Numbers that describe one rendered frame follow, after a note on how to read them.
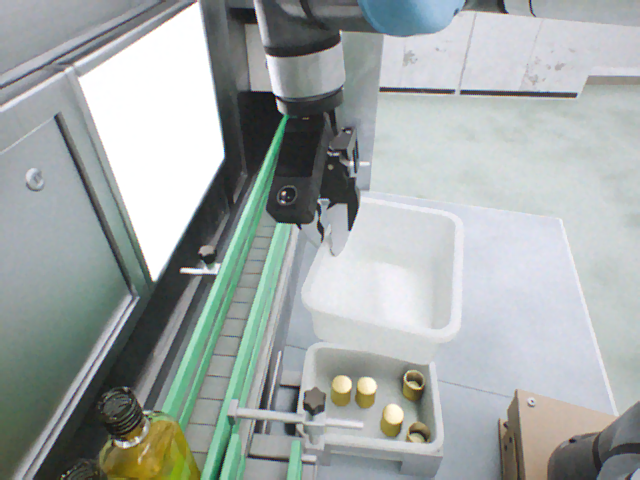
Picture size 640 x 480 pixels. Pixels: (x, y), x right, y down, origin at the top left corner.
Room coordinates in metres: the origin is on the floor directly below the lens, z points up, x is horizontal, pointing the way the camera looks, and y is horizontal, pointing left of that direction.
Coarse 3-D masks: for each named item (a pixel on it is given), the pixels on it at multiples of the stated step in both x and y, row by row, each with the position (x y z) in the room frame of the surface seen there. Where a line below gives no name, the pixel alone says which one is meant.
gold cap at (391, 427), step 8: (384, 408) 0.35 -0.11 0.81; (392, 408) 0.35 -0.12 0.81; (400, 408) 0.35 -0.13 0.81; (384, 416) 0.33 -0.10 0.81; (392, 416) 0.33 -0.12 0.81; (400, 416) 0.33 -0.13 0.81; (384, 424) 0.33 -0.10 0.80; (392, 424) 0.32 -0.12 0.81; (400, 424) 0.33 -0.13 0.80; (384, 432) 0.33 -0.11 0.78; (392, 432) 0.32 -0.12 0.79
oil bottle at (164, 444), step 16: (160, 416) 0.19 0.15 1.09; (160, 432) 0.18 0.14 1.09; (176, 432) 0.19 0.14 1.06; (112, 448) 0.17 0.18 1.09; (128, 448) 0.16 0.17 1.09; (144, 448) 0.16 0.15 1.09; (160, 448) 0.17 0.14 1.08; (176, 448) 0.18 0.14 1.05; (112, 464) 0.16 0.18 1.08; (128, 464) 0.15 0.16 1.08; (144, 464) 0.15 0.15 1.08; (160, 464) 0.16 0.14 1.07; (176, 464) 0.17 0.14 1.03; (192, 464) 0.19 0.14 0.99
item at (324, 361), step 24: (312, 360) 0.43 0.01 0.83; (336, 360) 0.44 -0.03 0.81; (360, 360) 0.44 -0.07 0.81; (384, 360) 0.43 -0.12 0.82; (312, 384) 0.40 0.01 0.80; (384, 384) 0.42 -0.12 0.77; (432, 384) 0.37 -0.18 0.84; (336, 408) 0.37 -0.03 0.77; (360, 408) 0.37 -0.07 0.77; (408, 408) 0.37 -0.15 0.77; (432, 408) 0.34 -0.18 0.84; (336, 432) 0.33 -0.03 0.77; (360, 432) 0.33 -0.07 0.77; (432, 432) 0.30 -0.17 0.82
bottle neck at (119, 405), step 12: (108, 396) 0.18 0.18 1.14; (120, 396) 0.19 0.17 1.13; (132, 396) 0.18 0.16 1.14; (96, 408) 0.17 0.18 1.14; (108, 408) 0.18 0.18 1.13; (120, 408) 0.19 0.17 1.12; (132, 408) 0.18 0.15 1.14; (108, 420) 0.16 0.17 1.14; (120, 420) 0.17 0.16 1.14; (132, 420) 0.17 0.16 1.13; (144, 420) 0.18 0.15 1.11; (108, 432) 0.17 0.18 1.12; (120, 432) 0.17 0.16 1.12; (132, 432) 0.17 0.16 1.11; (144, 432) 0.17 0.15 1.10; (120, 444) 0.17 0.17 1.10; (132, 444) 0.17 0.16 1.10
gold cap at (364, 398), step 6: (366, 378) 0.40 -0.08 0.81; (360, 384) 0.39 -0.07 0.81; (366, 384) 0.39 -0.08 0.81; (372, 384) 0.39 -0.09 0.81; (360, 390) 0.38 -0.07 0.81; (366, 390) 0.38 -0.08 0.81; (372, 390) 0.38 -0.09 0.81; (360, 396) 0.38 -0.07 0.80; (366, 396) 0.37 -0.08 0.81; (372, 396) 0.37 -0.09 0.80; (360, 402) 0.37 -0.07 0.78; (366, 402) 0.37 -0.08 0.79; (372, 402) 0.38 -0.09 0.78
